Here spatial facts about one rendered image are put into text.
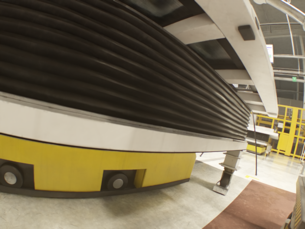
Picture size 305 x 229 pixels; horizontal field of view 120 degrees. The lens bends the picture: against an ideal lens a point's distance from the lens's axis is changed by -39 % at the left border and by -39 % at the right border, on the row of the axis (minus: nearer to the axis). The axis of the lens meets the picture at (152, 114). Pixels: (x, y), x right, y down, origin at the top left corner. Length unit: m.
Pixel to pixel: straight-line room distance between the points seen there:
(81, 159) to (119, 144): 0.34
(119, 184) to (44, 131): 0.62
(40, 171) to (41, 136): 0.38
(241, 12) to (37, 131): 0.51
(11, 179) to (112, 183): 0.50
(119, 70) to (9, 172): 0.61
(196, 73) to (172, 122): 0.26
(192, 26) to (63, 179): 0.74
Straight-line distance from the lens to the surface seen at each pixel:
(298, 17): 1.40
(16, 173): 0.71
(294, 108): 10.60
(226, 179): 1.21
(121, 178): 0.80
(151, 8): 0.67
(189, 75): 0.64
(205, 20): 0.52
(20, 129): 0.26
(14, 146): 0.60
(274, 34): 15.17
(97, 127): 0.26
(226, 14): 0.45
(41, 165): 0.61
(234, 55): 0.77
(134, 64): 0.45
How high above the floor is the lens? 0.46
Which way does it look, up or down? level
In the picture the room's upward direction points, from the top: 14 degrees clockwise
